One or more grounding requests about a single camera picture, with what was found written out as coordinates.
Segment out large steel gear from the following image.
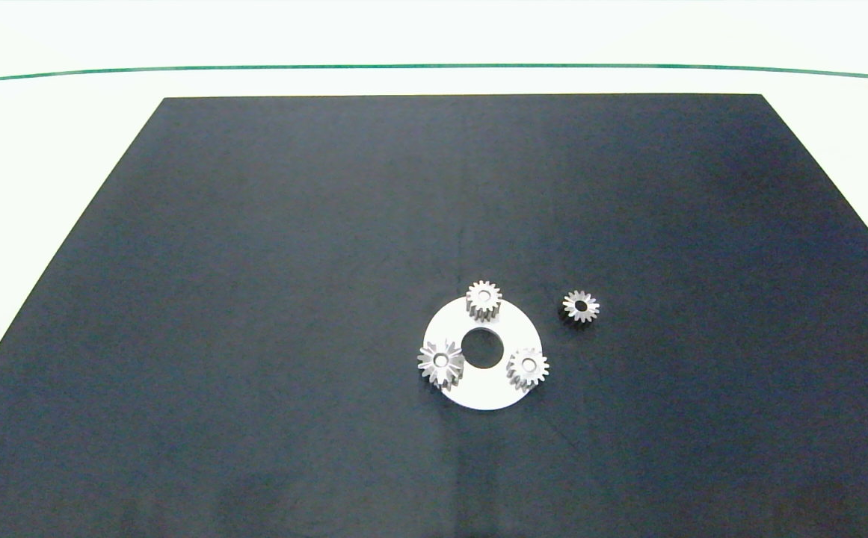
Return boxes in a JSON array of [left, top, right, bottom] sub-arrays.
[[416, 338, 466, 392]]

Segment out small steel gear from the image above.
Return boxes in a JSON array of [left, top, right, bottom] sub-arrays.
[[466, 280, 503, 323], [506, 347, 550, 392], [559, 290, 601, 324]]

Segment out round white plate with pins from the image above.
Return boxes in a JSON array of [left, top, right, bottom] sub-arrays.
[[423, 293, 544, 412]]

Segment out dark rectangular mat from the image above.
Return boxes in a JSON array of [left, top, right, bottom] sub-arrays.
[[0, 93, 868, 538]]

